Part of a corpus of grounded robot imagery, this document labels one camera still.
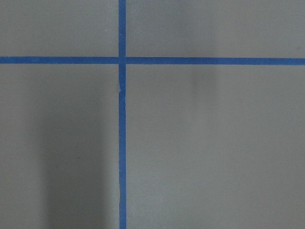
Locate blue tape strip lengthwise right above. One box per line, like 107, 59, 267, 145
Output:
118, 0, 127, 229

